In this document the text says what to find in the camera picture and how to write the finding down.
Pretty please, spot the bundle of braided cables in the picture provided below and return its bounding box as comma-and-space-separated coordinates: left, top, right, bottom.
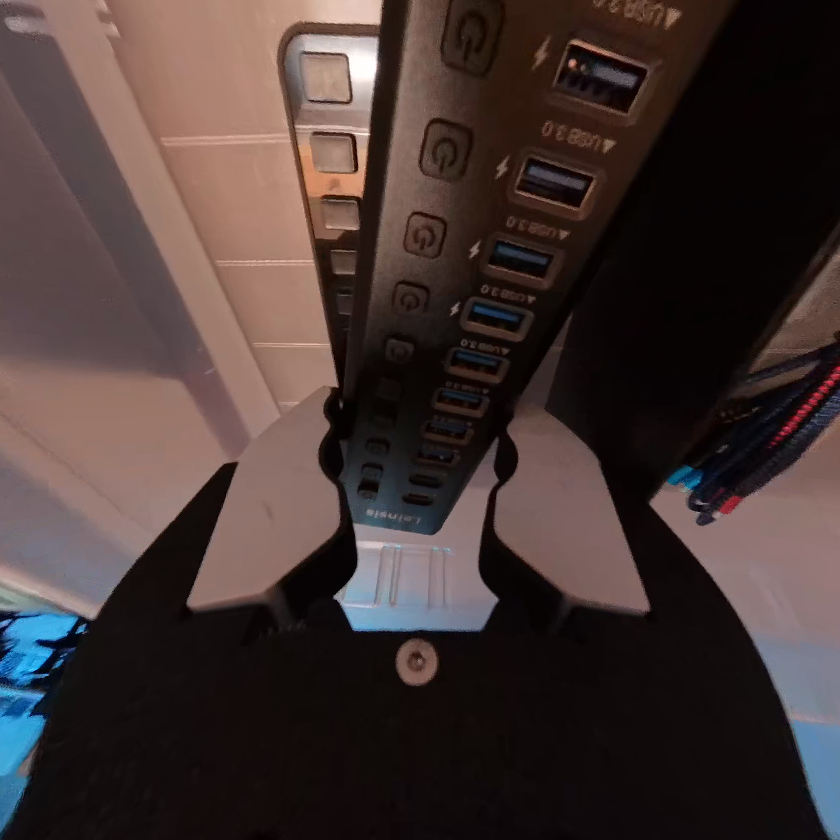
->
666, 341, 840, 526

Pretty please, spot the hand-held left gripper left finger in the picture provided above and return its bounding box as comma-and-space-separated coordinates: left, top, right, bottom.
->
185, 386, 358, 627

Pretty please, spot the dark box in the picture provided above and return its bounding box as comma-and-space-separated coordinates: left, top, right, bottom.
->
545, 0, 840, 500

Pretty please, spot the black multi-port usb hub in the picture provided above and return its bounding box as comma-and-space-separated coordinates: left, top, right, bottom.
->
338, 0, 739, 536

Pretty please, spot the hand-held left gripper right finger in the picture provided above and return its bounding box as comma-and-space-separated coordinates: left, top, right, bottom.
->
479, 400, 652, 634

